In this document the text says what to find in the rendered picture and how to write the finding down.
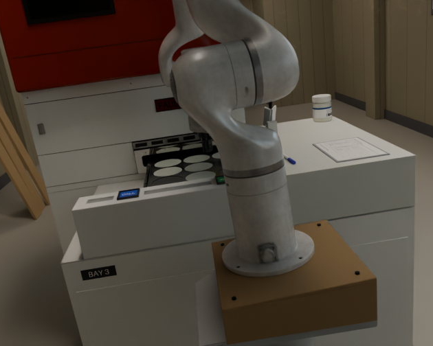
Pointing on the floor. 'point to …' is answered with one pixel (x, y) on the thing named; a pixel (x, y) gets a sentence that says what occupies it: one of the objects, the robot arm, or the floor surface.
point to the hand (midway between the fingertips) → (207, 145)
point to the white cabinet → (122, 306)
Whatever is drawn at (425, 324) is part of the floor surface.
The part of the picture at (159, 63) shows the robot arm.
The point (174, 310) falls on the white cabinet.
